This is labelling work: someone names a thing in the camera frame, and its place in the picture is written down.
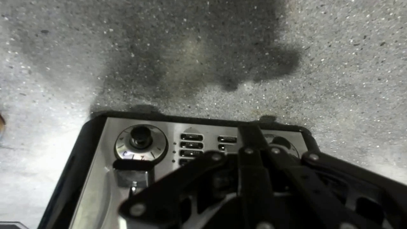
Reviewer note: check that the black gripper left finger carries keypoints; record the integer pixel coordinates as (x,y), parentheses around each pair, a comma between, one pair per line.
(185,185)

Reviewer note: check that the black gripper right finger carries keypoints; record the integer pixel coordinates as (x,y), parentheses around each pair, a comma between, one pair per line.
(322,190)

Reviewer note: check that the silver four-slot toaster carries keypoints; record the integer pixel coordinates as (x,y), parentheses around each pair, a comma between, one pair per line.
(105,185)

